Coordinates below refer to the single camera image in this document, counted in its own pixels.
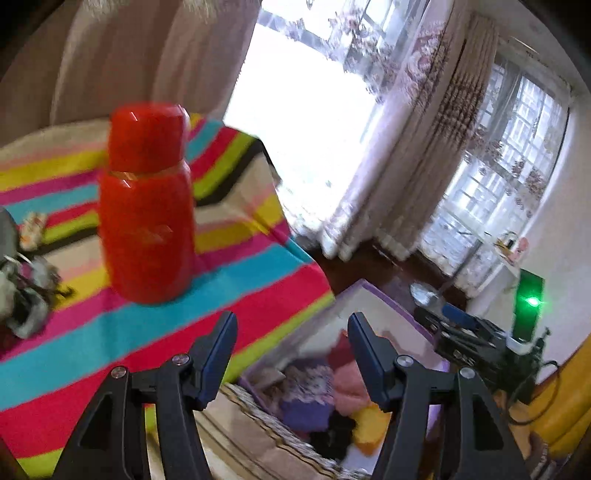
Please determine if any window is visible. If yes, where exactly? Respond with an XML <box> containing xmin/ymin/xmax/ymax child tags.
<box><xmin>222</xmin><ymin>0</ymin><xmax>384</xmax><ymax>232</ymax></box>

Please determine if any red plastic jar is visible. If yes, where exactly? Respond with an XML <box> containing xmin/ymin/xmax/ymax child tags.
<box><xmin>98</xmin><ymin>102</ymin><xmax>197</xmax><ymax>305</ymax></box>

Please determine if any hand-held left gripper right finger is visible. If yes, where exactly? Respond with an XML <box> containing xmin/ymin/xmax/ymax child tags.
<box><xmin>347</xmin><ymin>311</ymin><xmax>532</xmax><ymax>480</ymax></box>

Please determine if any black fuzzy cloth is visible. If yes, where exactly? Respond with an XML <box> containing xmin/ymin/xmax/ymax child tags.
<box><xmin>309</xmin><ymin>415</ymin><xmax>358</xmax><ymax>462</ymax></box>

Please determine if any purple floral cloth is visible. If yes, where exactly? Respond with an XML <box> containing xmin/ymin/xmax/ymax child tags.
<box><xmin>281</xmin><ymin>364</ymin><xmax>334</xmax><ymax>403</ymax></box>

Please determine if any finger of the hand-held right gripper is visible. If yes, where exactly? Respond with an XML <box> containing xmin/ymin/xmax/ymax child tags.
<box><xmin>441</xmin><ymin>302</ymin><xmax>490</xmax><ymax>332</ymax></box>
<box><xmin>413</xmin><ymin>306</ymin><xmax>462</xmax><ymax>341</ymax></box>

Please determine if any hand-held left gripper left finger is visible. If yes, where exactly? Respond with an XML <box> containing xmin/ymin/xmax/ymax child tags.
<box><xmin>53</xmin><ymin>311</ymin><xmax>238</xmax><ymax>480</ymax></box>

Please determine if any magenta sock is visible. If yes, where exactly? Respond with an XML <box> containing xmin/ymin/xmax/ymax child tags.
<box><xmin>328</xmin><ymin>335</ymin><xmax>358</xmax><ymax>370</ymax></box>

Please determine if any grey fuzzy cloth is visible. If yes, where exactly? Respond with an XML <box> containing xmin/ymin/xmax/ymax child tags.
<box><xmin>0</xmin><ymin>256</ymin><xmax>70</xmax><ymax>340</ymax></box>

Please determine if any purple storage box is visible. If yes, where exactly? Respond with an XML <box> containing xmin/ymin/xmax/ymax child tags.
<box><xmin>238</xmin><ymin>279</ymin><xmax>451</xmax><ymax>480</ymax></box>

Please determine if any beige curtain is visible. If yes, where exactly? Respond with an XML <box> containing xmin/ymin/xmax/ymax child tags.
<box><xmin>0</xmin><ymin>0</ymin><xmax>264</xmax><ymax>134</ymax></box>

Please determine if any orange organza bag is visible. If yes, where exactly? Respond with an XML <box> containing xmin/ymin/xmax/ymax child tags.
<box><xmin>351</xmin><ymin>404</ymin><xmax>393</xmax><ymax>457</ymax></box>

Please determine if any striped fuzzy towel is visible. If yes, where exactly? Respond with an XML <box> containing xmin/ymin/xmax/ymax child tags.
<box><xmin>194</xmin><ymin>383</ymin><xmax>370</xmax><ymax>480</ymax></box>

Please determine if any purple knit glove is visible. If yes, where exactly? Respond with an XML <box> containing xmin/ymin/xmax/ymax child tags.
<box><xmin>279</xmin><ymin>397</ymin><xmax>332</xmax><ymax>432</ymax></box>

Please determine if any white side table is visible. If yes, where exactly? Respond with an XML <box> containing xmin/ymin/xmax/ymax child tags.
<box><xmin>466</xmin><ymin>251</ymin><xmax>525</xmax><ymax>317</ymax></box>

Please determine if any white round stand base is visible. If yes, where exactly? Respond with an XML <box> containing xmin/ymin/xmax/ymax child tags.
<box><xmin>410</xmin><ymin>282</ymin><xmax>444</xmax><ymax>309</ymax></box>

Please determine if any yellow rounded object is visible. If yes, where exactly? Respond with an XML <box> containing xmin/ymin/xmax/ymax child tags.
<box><xmin>529</xmin><ymin>346</ymin><xmax>591</xmax><ymax>462</ymax></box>

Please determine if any white floral scrunchie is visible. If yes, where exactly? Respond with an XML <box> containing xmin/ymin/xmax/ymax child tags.
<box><xmin>18</xmin><ymin>212</ymin><xmax>48</xmax><ymax>251</ymax></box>

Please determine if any multicolour striped cloth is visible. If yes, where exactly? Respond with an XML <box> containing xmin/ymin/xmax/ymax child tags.
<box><xmin>0</xmin><ymin>113</ymin><xmax>335</xmax><ymax>474</ymax></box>

